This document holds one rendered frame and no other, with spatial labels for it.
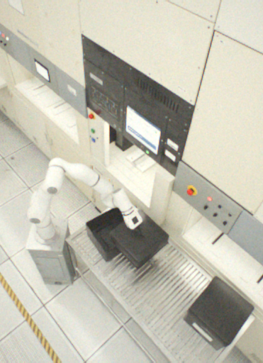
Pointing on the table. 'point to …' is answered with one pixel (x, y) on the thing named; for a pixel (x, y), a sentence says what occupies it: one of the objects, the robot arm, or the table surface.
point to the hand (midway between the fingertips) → (139, 231)
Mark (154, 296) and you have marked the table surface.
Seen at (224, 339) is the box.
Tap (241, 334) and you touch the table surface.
